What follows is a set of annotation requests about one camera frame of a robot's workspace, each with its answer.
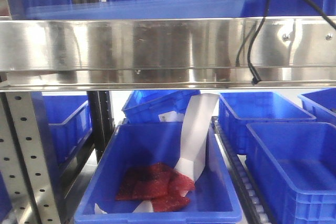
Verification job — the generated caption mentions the blue plastic tray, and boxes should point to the blue plastic tray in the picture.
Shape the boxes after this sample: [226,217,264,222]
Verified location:
[26,0,253,20]

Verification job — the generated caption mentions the blue bin middle right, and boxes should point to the blue bin middle right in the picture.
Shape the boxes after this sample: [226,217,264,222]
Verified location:
[218,91,317,155]

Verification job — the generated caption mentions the white paper strip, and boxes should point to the white paper strip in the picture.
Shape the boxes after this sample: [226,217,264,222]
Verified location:
[132,93,219,214]

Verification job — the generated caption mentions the blue tilted bin behind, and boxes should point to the blue tilted bin behind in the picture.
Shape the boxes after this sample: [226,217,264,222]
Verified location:
[122,90,200,124]

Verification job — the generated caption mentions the blue bin far right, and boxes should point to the blue bin far right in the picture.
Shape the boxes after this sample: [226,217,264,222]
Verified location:
[298,88,335,125]

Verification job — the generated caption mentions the blue bin left lower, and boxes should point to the blue bin left lower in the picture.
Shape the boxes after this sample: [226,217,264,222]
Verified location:
[41,94,93,166]

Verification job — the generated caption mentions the perforated metal upright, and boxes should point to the perforated metal upright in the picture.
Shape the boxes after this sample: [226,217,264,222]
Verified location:
[1,92,67,223]

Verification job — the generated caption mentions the blue bin front right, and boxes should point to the blue bin front right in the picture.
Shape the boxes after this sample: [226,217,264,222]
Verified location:
[246,122,335,223]

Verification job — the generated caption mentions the blue bin with red mesh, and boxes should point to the blue bin with red mesh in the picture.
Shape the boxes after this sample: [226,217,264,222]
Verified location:
[74,122,242,223]

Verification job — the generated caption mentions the red mesh bag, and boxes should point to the red mesh bag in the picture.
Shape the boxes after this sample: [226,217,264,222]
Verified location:
[115,163,195,212]

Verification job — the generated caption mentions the stainless steel shelf rail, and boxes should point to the stainless steel shelf rail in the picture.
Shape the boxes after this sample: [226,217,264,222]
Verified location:
[1,17,335,91]

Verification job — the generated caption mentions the black cable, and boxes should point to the black cable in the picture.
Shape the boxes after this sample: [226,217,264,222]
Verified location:
[235,0,336,86]

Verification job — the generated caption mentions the roller conveyor rail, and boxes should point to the roller conveyor rail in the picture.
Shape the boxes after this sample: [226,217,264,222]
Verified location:
[212,116,276,223]

